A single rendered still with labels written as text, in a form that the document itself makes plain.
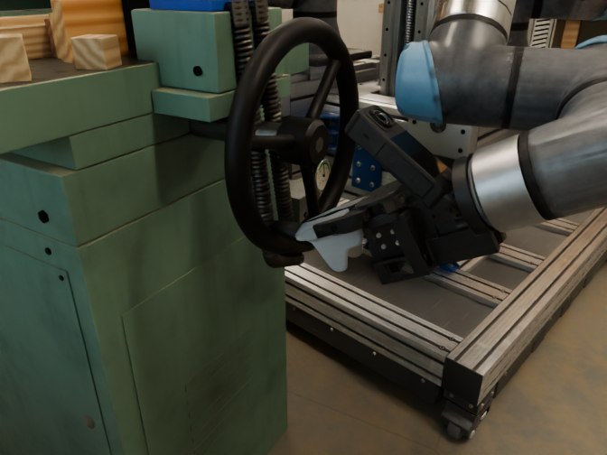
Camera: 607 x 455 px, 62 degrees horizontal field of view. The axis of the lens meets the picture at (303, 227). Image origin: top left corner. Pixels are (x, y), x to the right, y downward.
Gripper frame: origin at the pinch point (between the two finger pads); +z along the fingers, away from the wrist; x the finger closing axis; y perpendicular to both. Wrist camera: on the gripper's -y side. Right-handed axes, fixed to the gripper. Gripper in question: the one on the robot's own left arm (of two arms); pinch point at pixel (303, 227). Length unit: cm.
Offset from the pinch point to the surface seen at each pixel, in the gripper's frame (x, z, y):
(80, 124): -8.5, 15.4, -20.7
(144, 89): 1.1, 14.3, -22.5
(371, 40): 332, 131, -55
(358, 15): 332, 133, -76
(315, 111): 12.1, 0.0, -11.2
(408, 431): 46, 35, 66
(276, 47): 2.8, -4.8, -18.4
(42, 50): -1.2, 25.8, -33.7
